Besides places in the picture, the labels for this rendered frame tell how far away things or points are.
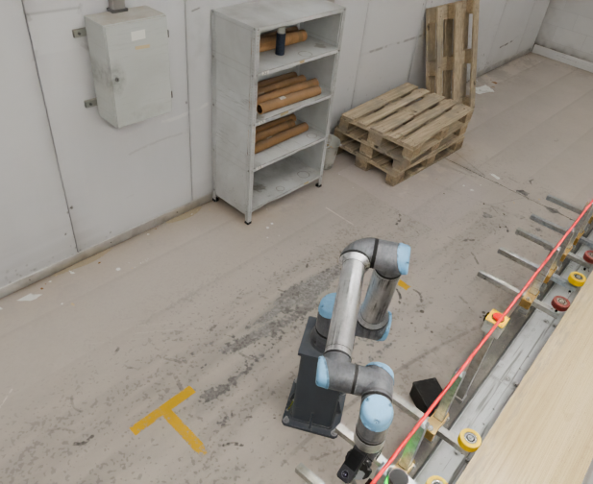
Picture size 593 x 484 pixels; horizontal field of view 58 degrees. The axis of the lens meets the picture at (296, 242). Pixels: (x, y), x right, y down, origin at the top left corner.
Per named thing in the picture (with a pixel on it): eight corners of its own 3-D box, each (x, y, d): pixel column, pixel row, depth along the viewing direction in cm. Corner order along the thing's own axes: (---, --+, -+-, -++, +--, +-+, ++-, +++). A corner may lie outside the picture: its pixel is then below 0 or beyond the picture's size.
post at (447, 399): (421, 442, 222) (454, 371, 191) (426, 436, 224) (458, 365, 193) (429, 447, 220) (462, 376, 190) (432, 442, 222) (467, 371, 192)
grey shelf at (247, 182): (211, 200, 452) (210, 9, 354) (286, 165, 506) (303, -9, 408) (247, 225, 430) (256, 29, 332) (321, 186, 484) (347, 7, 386)
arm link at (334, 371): (346, 226, 205) (314, 373, 156) (378, 231, 204) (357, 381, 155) (341, 247, 213) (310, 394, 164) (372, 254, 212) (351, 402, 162)
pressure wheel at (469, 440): (456, 464, 201) (464, 447, 194) (448, 444, 207) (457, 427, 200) (476, 462, 202) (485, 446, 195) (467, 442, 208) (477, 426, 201)
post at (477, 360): (452, 398, 235) (483, 329, 207) (457, 391, 238) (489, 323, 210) (460, 403, 233) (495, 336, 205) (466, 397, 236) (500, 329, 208)
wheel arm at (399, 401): (371, 390, 222) (373, 383, 219) (375, 384, 224) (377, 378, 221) (465, 458, 202) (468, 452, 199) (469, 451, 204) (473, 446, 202)
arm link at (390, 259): (353, 311, 266) (376, 228, 202) (388, 319, 264) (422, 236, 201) (348, 340, 258) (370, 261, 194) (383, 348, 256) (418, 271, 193)
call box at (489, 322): (479, 331, 207) (485, 317, 202) (486, 322, 211) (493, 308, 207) (496, 341, 204) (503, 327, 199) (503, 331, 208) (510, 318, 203)
